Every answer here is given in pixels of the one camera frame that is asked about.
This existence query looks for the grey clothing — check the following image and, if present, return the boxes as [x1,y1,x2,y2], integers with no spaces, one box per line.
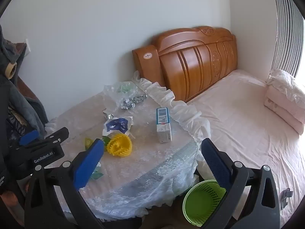
[0,24,49,137]

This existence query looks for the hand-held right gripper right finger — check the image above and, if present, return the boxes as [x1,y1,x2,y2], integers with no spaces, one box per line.
[201,138,281,229]

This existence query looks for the yellow-green wrapper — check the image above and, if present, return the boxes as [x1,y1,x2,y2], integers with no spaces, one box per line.
[83,137,93,151]

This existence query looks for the blue and white milk carton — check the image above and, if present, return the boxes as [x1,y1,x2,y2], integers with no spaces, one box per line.
[156,107,173,144]

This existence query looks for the white lace tablecloth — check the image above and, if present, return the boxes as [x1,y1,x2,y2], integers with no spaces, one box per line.
[44,71,211,221]

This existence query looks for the wooden headboard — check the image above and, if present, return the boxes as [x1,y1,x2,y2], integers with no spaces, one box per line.
[132,26,239,103]

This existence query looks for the grey striped curtain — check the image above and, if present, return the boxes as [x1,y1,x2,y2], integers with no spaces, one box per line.
[270,0,305,77]

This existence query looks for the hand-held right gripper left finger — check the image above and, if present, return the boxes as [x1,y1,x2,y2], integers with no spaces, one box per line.
[24,138,105,229]

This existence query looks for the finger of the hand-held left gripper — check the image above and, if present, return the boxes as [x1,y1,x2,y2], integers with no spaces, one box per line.
[10,129,40,151]
[36,127,70,149]

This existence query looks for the green mesh waste basket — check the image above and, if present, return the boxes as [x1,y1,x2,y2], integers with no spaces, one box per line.
[182,179,227,227]

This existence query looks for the clear plastic bag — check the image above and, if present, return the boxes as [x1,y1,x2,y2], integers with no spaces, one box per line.
[103,81,146,113]

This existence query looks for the folded pink quilt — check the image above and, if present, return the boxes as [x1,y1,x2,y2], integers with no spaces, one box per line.
[263,69,305,135]

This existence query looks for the blue and white crumpled wrapper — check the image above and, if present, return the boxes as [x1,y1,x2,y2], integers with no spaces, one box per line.
[102,116,134,137]

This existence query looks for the bed with pink sheet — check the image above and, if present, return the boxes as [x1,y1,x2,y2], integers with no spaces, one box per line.
[186,69,305,227]

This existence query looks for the grey clip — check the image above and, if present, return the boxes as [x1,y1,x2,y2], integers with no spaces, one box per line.
[280,188,294,208]

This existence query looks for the yellow ridged plastic lid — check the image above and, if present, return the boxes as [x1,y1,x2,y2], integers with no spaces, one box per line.
[106,134,133,158]

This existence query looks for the silver foil wrapper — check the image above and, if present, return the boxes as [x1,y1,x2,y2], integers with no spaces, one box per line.
[102,109,115,120]

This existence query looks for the green wrapper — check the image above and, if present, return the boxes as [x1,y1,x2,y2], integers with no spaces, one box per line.
[91,162,104,180]

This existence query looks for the brown chair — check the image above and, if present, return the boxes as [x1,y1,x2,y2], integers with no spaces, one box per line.
[13,42,40,101]

